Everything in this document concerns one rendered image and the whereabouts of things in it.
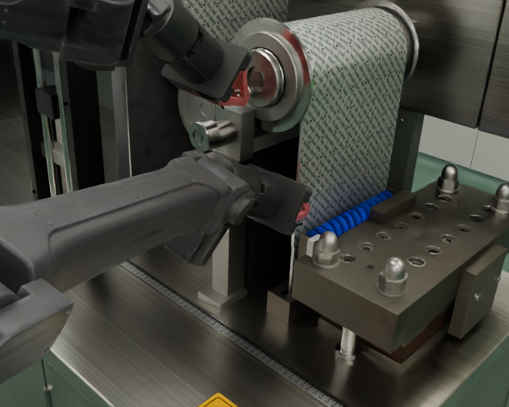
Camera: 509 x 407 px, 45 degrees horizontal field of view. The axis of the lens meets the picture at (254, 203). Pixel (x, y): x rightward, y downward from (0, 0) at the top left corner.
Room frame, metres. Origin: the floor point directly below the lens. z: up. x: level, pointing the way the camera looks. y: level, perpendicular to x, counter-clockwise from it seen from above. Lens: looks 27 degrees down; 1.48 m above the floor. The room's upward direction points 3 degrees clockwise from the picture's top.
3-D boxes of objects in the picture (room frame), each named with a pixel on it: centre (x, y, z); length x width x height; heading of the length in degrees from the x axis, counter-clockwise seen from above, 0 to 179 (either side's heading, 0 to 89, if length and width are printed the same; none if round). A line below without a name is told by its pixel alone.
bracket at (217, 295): (0.79, 0.04, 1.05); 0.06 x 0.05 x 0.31; 137
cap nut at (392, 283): (0.64, -0.18, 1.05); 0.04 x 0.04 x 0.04
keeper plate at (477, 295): (0.74, -0.33, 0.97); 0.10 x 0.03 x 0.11; 137
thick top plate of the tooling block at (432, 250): (0.79, -0.25, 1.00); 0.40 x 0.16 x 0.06; 137
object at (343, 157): (0.84, -0.14, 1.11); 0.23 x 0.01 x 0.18; 137
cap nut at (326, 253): (0.70, -0.10, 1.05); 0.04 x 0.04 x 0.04
